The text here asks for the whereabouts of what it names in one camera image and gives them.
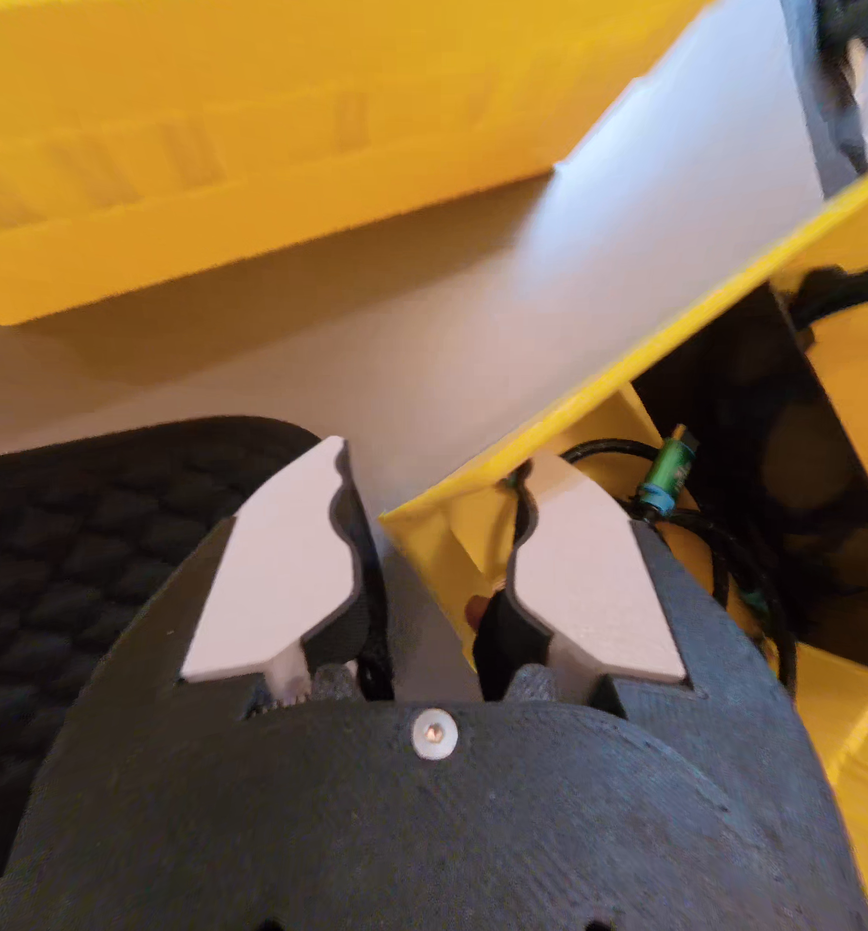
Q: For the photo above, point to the person's right hand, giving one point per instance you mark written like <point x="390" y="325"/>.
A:
<point x="477" y="614"/>

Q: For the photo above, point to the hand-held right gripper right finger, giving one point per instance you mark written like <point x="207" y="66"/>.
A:
<point x="594" y="582"/>

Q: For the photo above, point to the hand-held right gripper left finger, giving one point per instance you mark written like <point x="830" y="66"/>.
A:
<point x="274" y="582"/>

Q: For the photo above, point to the yellow plastic bin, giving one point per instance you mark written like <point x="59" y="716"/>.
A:
<point x="855" y="727"/>
<point x="259" y="109"/>

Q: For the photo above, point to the black mesh cushion pad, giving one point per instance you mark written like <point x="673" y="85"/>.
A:
<point x="77" y="582"/>

